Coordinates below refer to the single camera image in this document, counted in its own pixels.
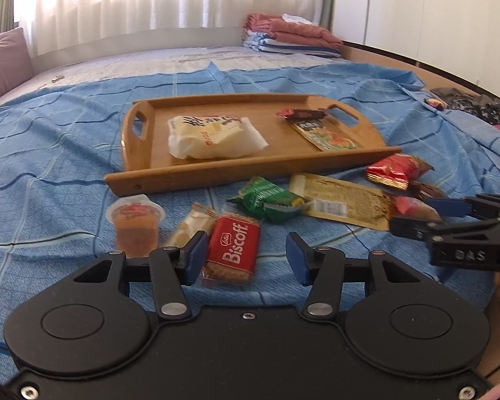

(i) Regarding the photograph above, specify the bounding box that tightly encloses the wooden bed frame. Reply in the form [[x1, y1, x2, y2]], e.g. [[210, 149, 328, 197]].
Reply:
[[342, 40, 500, 106]]

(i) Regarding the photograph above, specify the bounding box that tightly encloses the green and orange snack packet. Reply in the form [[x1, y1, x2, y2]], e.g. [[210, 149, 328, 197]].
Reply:
[[289, 118, 366, 152]]

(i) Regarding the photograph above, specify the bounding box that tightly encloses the green pea snack packet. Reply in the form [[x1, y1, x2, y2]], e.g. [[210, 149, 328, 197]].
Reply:
[[227, 176, 314, 224]]

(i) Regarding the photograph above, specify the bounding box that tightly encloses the blue checked bed sheet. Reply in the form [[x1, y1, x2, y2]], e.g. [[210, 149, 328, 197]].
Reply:
[[0, 61, 500, 367]]

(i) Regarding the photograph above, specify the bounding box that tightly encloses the red puffed snack bag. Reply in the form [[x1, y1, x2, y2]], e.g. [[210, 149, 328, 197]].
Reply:
[[365, 153, 435, 191]]

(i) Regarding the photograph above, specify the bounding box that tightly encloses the person's leg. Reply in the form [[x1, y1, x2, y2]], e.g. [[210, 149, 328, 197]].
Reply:
[[479, 330, 500, 385]]

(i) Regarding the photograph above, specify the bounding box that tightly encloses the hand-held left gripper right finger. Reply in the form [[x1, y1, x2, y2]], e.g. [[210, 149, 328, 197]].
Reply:
[[285, 232, 421, 323]]

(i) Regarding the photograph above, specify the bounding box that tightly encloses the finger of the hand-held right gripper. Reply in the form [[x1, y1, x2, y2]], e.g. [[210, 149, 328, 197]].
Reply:
[[425, 193, 500, 222], [389, 214, 500, 243]]

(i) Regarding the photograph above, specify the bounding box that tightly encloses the small pink snack packet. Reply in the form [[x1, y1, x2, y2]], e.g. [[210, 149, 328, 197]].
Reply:
[[394, 195, 442, 222]]

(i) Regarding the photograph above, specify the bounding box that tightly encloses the cream snack packet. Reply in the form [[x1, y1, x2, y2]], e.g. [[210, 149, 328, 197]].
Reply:
[[167, 115, 270, 160]]

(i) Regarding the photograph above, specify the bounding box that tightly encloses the dark brown wafer bar packet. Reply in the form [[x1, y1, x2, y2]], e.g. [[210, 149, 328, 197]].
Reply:
[[276, 107, 332, 123]]

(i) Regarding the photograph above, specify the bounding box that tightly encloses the white patterned mattress cover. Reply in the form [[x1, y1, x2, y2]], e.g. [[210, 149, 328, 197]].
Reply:
[[0, 45, 359, 106]]

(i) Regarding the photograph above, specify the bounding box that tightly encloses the dark floral cloth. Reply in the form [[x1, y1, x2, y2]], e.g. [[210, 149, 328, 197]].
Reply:
[[430, 87, 500, 135]]

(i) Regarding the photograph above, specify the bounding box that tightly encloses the red biscuit packet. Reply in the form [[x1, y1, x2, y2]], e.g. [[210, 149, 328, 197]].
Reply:
[[202, 213, 263, 287]]

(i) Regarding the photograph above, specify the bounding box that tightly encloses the tan flat snack packet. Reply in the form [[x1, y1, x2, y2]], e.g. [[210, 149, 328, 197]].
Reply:
[[288, 172, 395, 231]]

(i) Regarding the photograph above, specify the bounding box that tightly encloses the mauve pillow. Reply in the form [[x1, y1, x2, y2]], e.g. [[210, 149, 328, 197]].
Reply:
[[0, 27, 35, 109]]

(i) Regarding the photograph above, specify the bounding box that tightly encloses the orange jelly cup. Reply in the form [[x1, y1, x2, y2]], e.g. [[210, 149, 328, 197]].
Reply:
[[106, 194, 166, 259]]

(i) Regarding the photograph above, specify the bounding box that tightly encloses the wooden tray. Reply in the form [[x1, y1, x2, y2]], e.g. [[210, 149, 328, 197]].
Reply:
[[104, 93, 403, 197]]

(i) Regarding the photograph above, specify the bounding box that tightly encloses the dark brown snack packet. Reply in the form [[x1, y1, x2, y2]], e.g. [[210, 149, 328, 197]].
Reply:
[[408, 181, 449, 201]]

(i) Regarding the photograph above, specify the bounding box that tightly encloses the small yellow biscuit packet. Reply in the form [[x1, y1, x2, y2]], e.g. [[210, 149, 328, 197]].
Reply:
[[164, 202, 218, 253]]

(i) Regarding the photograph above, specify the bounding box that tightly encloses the folded pink blanket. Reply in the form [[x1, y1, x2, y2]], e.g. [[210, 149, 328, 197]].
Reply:
[[247, 12, 345, 47]]

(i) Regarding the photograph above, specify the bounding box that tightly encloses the white wardrobe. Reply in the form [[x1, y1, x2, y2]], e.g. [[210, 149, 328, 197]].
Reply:
[[332, 0, 500, 106]]

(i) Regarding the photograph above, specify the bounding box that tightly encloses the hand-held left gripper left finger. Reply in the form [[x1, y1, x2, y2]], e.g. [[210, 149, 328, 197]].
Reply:
[[73, 230, 209, 323]]

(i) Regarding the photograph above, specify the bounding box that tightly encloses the grey window ledge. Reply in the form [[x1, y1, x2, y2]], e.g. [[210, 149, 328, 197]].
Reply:
[[29, 26, 251, 58]]

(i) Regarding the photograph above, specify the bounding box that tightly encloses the folded blue striped blanket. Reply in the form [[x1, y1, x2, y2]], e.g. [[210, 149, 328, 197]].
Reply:
[[242, 29, 343, 59]]

